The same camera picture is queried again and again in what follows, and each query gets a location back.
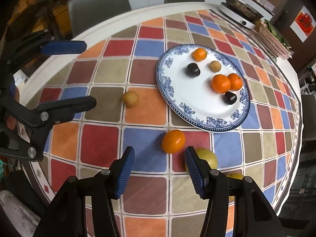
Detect large yellow-green fruit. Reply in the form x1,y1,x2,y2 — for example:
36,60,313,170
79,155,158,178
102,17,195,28
225,172,245,203

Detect green round fruit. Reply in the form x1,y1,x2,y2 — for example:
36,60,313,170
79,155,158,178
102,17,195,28
194,148,218,168

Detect oval orange fruit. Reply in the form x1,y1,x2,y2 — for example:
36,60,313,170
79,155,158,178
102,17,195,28
161,130,186,153

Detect dark plum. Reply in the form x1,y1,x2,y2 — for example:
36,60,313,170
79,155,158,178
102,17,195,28
223,91,237,105
185,63,200,78

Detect large orange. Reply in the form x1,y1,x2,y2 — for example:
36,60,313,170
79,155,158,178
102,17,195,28
211,74,231,94
227,73,243,91

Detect small tan kiwi fruit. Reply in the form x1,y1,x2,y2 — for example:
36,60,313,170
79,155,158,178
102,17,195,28
209,60,221,72

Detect small tangerine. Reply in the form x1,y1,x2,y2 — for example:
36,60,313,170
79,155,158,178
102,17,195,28
192,48,207,62

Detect operator hand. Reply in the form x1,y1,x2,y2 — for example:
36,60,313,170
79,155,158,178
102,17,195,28
7,81,20,130

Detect grey chair far left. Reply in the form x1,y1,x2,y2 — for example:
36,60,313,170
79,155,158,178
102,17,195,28
68,0,131,37

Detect colourful checkered tablecloth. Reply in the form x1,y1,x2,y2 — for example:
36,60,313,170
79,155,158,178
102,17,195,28
23,10,302,236

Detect blue white porcelain plate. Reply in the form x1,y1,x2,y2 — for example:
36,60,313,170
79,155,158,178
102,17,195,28
156,44,250,132

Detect pink basket with greens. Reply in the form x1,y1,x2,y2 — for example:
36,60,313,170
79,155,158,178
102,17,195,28
254,19,292,60

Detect white induction cooker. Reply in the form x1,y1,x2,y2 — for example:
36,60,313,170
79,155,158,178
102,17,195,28
219,2,255,30

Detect red fu door poster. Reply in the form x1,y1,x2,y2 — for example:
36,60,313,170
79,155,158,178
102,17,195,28
290,6,315,42

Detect steel pot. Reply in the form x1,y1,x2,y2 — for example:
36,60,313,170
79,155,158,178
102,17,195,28
226,0,263,22

